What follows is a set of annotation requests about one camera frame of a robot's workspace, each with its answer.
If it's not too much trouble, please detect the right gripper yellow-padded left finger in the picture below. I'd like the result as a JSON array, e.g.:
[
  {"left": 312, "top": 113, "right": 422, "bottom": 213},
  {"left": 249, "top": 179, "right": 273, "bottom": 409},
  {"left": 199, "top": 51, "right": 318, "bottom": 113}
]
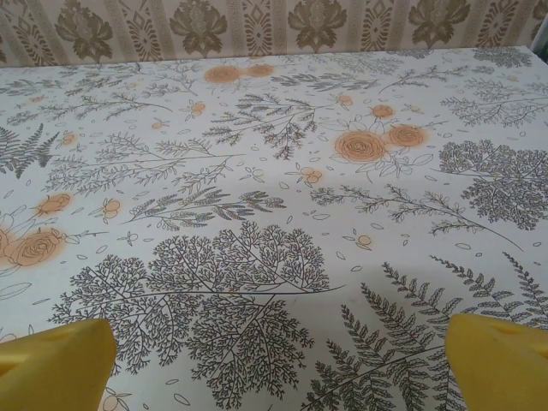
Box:
[{"left": 0, "top": 319, "right": 116, "bottom": 411}]

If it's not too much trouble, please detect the right gripper yellow-padded right finger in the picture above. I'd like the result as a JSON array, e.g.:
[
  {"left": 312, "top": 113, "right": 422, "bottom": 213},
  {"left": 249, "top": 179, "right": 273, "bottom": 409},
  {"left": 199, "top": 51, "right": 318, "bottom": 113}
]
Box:
[{"left": 444, "top": 313, "right": 548, "bottom": 411}]

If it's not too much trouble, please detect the floral patterned tablecloth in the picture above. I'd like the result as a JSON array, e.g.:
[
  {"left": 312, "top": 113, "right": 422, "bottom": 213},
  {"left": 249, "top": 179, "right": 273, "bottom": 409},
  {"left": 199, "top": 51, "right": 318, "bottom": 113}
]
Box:
[{"left": 0, "top": 45, "right": 548, "bottom": 411}]

